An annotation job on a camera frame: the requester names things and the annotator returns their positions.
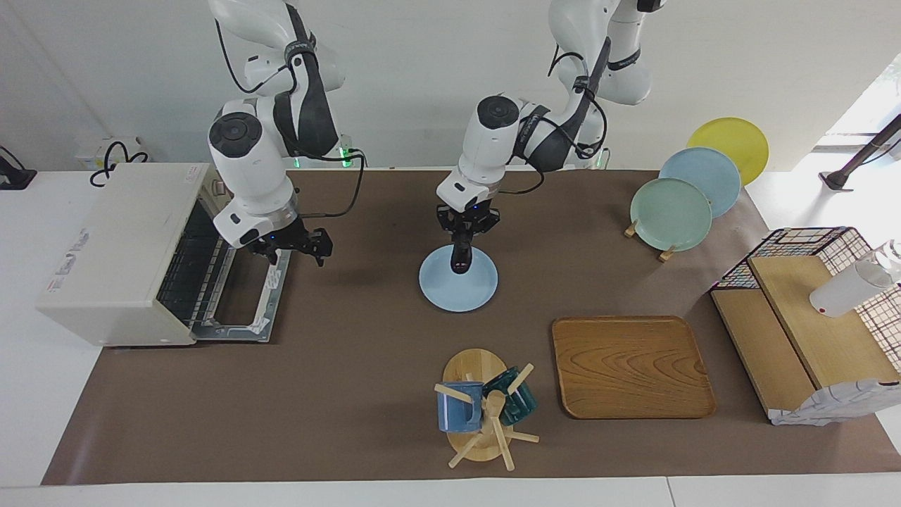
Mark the brown table mat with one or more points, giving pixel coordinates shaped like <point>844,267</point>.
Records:
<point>338,366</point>

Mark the light blue racked plate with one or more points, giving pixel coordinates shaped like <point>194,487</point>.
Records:
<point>704,172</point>

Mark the dark purple eggplant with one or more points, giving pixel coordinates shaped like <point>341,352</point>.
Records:
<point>461,260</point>

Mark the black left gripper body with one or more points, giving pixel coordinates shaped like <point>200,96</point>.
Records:
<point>468,220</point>

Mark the blue ceramic mug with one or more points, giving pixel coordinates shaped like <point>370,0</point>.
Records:
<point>454,412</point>

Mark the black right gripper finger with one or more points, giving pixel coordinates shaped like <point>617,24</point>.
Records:
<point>269,258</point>
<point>322,245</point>

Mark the wooden stepped shelf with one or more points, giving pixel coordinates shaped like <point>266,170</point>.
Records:
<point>809,310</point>

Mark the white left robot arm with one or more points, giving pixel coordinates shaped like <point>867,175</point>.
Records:
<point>486,141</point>

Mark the wooden mug tree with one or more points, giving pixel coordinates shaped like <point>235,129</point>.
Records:
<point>471,366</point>

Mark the black tripod stand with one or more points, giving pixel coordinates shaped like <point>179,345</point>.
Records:
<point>862,156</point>

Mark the wooden plate rack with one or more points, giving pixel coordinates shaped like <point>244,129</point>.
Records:
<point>630,229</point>

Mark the marbled white panel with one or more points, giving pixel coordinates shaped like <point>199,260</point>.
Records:
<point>830,405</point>

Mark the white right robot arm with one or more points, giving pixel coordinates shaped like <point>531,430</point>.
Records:
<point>246,162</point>

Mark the white plastic bottle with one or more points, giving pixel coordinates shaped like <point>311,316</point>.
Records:
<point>845,292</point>

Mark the black clamp mount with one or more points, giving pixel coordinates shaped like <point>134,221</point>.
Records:
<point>14,177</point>

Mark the white toaster oven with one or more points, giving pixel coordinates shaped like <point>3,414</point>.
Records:
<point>112,267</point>

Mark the yellow plate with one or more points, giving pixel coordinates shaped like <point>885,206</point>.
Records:
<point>732,137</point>

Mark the dark green ceramic mug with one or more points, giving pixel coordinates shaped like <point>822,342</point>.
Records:
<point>521,405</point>

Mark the pale green plate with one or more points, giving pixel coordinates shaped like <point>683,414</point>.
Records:
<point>669,215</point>

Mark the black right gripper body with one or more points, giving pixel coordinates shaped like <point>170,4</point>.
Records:
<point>285,239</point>

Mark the wooden serving tray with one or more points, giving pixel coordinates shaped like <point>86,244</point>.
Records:
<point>633,366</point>

